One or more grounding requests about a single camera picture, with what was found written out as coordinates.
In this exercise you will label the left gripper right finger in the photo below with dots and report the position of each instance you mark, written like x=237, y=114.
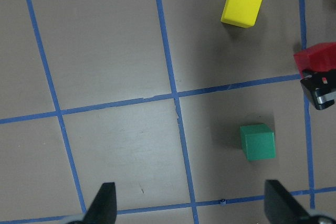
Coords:
x=281, y=207

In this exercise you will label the brown paper mat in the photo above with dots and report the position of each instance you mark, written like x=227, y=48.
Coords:
x=150, y=94

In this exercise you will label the yellow wooden block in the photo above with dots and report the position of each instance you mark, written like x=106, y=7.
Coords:
x=241, y=13

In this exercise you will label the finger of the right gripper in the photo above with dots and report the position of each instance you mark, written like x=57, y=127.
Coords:
x=319, y=88

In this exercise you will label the green wooden block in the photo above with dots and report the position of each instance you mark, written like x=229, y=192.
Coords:
x=258, y=142

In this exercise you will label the red wooden block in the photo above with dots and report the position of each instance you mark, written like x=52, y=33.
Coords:
x=317, y=58

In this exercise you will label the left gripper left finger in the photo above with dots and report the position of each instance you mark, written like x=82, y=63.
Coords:
x=104, y=206

